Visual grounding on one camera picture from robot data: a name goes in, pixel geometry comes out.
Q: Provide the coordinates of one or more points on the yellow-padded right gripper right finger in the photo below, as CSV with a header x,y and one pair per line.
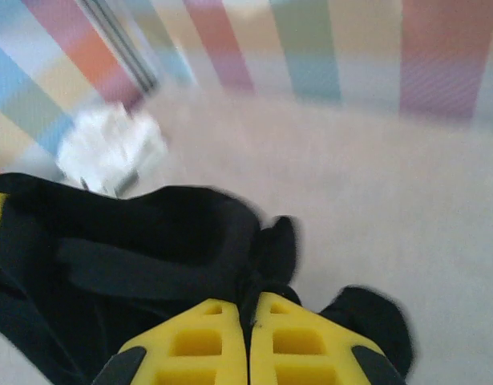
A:
x,y
262,341

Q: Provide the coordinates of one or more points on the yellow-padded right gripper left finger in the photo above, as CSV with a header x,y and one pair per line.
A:
x,y
230,341

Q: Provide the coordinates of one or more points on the black t-shirt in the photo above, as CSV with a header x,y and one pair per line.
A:
x,y
130,240

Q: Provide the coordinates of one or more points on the folded white t-shirt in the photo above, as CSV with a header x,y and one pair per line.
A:
x,y
110,152

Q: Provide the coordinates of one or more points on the aluminium corner post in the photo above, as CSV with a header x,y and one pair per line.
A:
x,y
118,44

